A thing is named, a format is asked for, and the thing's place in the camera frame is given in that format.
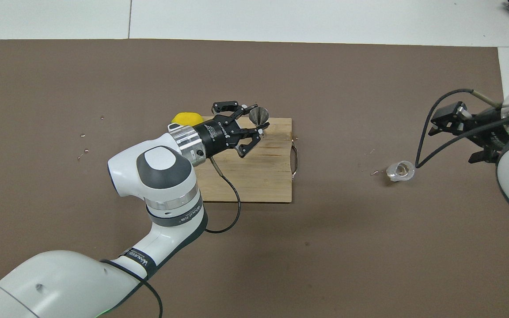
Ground clear glass cup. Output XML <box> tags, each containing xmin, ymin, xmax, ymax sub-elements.
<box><xmin>386</xmin><ymin>161</ymin><xmax>415</xmax><ymax>182</ymax></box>

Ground brown table mat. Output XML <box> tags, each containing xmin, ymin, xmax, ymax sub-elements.
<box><xmin>0</xmin><ymin>39</ymin><xmax>509</xmax><ymax>318</ymax></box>

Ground yellow lemon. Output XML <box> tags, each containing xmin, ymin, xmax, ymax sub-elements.
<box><xmin>171</xmin><ymin>112</ymin><xmax>204</xmax><ymax>127</ymax></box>

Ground wooden cutting board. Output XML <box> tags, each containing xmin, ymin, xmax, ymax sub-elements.
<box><xmin>193</xmin><ymin>117</ymin><xmax>300</xmax><ymax>203</ymax></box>

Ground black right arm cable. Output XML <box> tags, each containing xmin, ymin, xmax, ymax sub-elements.
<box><xmin>415</xmin><ymin>89</ymin><xmax>509</xmax><ymax>168</ymax></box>

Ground steel jigger cup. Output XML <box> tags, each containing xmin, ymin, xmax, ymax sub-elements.
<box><xmin>249</xmin><ymin>106</ymin><xmax>270</xmax><ymax>131</ymax></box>

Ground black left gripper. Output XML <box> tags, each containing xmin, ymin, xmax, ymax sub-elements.
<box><xmin>193</xmin><ymin>101</ymin><xmax>266</xmax><ymax>159</ymax></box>

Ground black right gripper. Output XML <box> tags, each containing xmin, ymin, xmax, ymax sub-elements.
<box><xmin>429</xmin><ymin>102</ymin><xmax>509</xmax><ymax>164</ymax></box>

